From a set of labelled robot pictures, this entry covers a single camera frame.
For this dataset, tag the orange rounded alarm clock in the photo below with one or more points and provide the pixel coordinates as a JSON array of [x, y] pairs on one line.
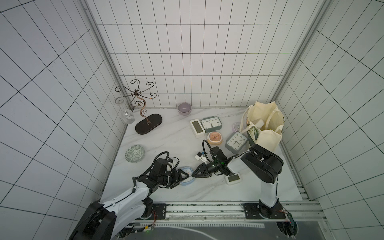
[[214, 138]]

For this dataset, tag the purple ceramic bowl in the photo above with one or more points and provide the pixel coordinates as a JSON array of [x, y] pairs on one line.
[[184, 109]]

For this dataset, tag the cream canvas floral tote bag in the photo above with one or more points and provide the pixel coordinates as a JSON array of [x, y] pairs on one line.
[[263, 123]]

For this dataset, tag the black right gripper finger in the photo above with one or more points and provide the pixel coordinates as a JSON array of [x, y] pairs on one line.
[[200, 175], [201, 168]]

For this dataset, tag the metal jewelry tree stand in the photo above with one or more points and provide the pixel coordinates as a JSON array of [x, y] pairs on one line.
[[138, 100]]

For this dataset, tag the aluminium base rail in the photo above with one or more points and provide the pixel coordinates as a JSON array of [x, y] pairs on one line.
[[226, 214]]

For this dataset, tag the lilac round alarm clock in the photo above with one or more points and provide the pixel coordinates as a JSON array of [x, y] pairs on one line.
[[236, 127]]

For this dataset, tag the green rectangular alarm clock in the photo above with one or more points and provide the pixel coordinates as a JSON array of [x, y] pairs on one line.
[[211, 124]]

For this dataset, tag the grey square alarm clock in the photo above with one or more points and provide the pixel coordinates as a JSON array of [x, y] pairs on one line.
[[236, 142]]

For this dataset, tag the blue square alarm clock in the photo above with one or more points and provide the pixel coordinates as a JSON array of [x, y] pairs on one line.
[[190, 179]]

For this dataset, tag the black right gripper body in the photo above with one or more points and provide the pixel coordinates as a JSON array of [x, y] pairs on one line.
[[207, 169]]

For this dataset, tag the white digital thermometer clock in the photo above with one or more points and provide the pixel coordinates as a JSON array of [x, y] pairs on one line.
[[233, 179]]

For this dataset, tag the green patterned coaster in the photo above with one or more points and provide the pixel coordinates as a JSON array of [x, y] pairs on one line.
[[135, 154]]

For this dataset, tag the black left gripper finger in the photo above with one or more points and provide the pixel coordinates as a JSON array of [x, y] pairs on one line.
[[182, 174], [181, 182]]

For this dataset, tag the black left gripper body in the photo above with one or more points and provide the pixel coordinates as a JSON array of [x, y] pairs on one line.
[[169, 179]]

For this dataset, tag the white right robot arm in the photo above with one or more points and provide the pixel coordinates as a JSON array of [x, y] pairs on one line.
[[264, 164]]

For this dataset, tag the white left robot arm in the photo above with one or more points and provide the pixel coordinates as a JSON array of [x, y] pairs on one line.
[[104, 220]]

